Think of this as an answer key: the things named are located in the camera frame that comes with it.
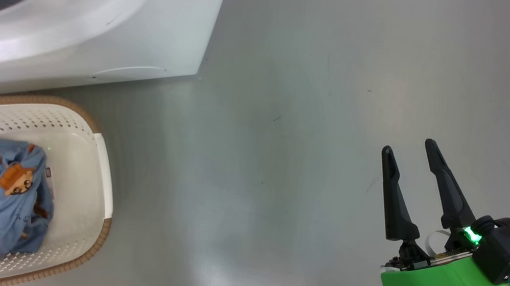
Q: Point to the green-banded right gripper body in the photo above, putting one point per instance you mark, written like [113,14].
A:
[439,282]

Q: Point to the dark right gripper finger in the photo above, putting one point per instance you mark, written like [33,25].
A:
[452,202]
[397,208]

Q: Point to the white front-load washing machine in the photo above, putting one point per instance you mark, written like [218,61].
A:
[126,13]

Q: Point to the round white filter cover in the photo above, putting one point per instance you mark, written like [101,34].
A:
[132,73]

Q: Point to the cream laundry basket brown rim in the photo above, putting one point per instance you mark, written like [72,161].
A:
[76,159]

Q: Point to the basket product label sticker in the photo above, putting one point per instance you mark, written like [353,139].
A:
[48,173]

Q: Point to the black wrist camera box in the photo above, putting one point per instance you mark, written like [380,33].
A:
[506,252]

